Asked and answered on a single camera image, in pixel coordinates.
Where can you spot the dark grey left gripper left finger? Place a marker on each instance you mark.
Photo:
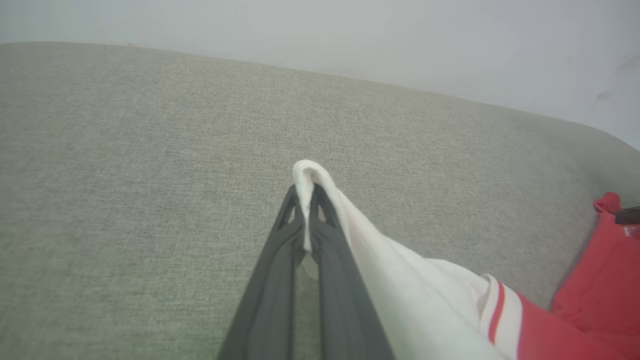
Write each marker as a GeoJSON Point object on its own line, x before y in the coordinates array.
{"type": "Point", "coordinates": [267, 300]}

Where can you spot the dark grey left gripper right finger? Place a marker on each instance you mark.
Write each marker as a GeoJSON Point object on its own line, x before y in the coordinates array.
{"type": "Point", "coordinates": [342, 300]}

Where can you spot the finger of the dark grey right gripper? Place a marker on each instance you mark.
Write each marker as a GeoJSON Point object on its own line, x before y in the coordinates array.
{"type": "Point", "coordinates": [630, 215]}

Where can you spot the red basketball jersey number 23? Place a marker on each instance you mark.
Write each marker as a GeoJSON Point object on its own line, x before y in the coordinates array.
{"type": "Point", "coordinates": [425, 300]}

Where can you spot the grey fabric sofa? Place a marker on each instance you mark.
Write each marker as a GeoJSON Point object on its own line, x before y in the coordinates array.
{"type": "Point", "coordinates": [150, 175]}

